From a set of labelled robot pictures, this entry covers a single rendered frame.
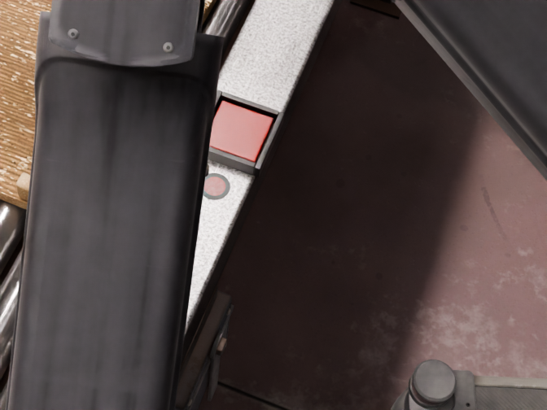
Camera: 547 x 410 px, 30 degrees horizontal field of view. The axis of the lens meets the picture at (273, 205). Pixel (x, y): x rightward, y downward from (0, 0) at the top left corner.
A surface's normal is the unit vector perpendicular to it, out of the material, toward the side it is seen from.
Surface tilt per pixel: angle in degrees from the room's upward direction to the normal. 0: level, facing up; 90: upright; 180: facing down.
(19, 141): 0
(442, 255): 0
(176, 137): 49
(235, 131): 0
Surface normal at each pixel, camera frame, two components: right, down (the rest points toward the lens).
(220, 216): 0.08, -0.50
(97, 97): -0.03, 0.35
